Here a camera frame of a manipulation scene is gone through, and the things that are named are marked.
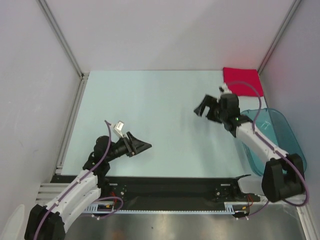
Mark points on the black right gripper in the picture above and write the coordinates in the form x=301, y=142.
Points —
x=211, y=102

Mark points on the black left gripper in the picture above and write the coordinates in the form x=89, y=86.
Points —
x=135, y=146

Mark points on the red t shirt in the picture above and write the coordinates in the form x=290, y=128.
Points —
x=243, y=82

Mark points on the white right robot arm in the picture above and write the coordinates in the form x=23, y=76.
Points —
x=283, y=175

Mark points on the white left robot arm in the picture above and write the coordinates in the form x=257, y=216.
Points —
x=52, y=220

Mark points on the teal plastic basin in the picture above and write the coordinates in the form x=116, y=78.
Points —
x=275, y=127

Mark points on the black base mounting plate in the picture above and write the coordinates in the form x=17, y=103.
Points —
x=134, y=190

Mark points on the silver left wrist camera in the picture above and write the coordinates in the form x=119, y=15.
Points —
x=117, y=129

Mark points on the left aluminium corner post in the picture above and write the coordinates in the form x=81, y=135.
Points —
x=48, y=14

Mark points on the aluminium corner post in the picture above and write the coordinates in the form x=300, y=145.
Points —
x=279, y=34
x=48, y=14

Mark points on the white cable duct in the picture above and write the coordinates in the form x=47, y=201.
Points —
x=168, y=207

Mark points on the right aluminium corner post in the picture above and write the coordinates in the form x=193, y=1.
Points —
x=279, y=34

